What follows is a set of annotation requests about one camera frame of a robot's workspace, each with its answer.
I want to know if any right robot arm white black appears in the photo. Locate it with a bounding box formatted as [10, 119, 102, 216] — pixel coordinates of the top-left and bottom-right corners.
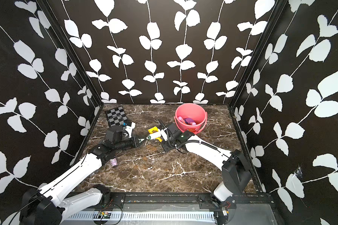
[160, 122, 252, 202]

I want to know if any purple glitter cylinder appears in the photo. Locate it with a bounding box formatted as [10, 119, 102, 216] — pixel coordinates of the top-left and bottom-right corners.
[110, 158, 118, 167]

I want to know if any black white checkerboard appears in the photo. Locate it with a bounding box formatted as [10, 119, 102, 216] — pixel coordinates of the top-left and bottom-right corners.
[105, 106, 128, 127]

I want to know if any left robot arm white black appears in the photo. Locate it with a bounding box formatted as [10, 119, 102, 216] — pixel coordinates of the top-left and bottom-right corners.
[19, 122, 142, 225]

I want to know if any pink plastic bucket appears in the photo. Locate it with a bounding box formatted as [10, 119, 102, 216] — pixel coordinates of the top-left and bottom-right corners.
[174, 103, 208, 134]

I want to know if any black front rail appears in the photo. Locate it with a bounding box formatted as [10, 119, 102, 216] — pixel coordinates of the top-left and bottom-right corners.
[104, 192, 275, 210]

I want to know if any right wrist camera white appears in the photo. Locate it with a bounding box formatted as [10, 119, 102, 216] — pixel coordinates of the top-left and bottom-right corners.
[159, 128, 168, 141]

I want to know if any white slotted cable duct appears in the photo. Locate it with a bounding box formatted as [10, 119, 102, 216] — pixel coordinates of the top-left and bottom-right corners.
[66, 211, 215, 222]

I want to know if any yellow trowel yellow handle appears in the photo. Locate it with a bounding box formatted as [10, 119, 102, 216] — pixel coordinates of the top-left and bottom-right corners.
[146, 127, 163, 142]

